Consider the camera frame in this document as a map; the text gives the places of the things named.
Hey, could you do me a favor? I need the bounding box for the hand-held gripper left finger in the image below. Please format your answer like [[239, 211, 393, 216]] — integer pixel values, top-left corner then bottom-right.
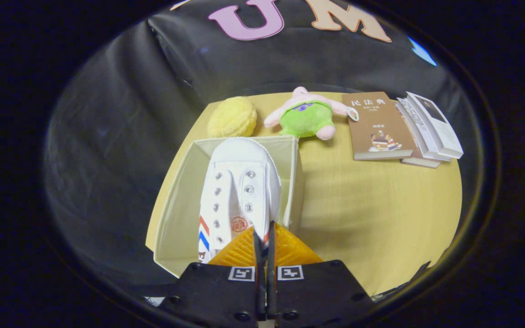
[[160, 223, 265, 328]]

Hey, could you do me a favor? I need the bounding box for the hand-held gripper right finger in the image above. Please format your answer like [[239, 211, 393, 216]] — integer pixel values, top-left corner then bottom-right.
[[266, 221, 375, 328]]

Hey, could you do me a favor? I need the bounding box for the white canvas shoe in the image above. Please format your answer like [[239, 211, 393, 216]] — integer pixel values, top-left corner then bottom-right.
[[198, 137, 282, 265]]

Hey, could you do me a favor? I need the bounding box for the brown fabric storage box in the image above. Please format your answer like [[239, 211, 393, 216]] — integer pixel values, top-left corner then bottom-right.
[[153, 135, 305, 278]]

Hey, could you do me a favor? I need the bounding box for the green and pink plush toy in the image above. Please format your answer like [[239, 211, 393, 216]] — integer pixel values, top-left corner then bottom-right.
[[263, 87, 360, 141]]

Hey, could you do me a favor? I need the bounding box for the yellow plush ball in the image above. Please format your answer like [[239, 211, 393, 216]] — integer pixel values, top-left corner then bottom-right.
[[207, 96, 258, 138]]

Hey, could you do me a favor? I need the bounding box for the brown illustrated book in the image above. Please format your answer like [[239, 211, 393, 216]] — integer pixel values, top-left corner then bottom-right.
[[341, 92, 414, 161]]

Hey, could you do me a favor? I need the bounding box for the white patterned book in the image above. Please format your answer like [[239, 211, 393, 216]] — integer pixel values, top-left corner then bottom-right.
[[395, 98, 452, 162]]

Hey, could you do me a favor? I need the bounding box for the white book with portrait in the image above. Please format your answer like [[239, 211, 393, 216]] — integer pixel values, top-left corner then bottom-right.
[[405, 92, 464, 159]]

